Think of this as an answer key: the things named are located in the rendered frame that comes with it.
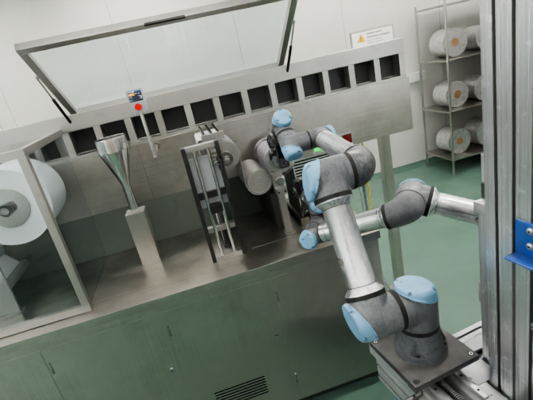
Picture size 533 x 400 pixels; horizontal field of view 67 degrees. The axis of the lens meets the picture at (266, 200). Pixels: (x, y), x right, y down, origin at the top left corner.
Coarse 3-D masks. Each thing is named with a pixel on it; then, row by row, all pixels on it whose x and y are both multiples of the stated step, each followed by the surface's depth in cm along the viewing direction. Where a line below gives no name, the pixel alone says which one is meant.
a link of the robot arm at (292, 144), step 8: (288, 128) 154; (280, 136) 154; (288, 136) 153; (296, 136) 153; (304, 136) 153; (280, 144) 155; (288, 144) 152; (296, 144) 152; (304, 144) 153; (288, 152) 152; (296, 152) 151; (288, 160) 156
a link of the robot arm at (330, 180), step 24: (312, 168) 115; (336, 168) 115; (312, 192) 116; (336, 192) 114; (336, 216) 115; (336, 240) 115; (360, 240) 114; (360, 264) 112; (360, 288) 111; (384, 288) 113; (360, 312) 109; (384, 312) 109; (360, 336) 109; (384, 336) 111
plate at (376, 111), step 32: (352, 96) 224; (384, 96) 228; (224, 128) 213; (256, 128) 217; (352, 128) 229; (384, 128) 234; (96, 160) 203; (160, 160) 210; (256, 160) 222; (96, 192) 207; (160, 192) 215
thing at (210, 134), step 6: (198, 126) 208; (216, 126) 196; (204, 132) 199; (210, 132) 182; (216, 132) 178; (222, 132) 178; (204, 138) 177; (210, 138) 177; (216, 138) 178; (222, 138) 178
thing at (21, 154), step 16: (32, 144) 153; (0, 160) 143; (32, 176) 147; (32, 192) 148; (48, 208) 152; (48, 224) 153; (64, 240) 159; (64, 256) 158; (80, 288) 163; (48, 320) 164; (0, 336) 161
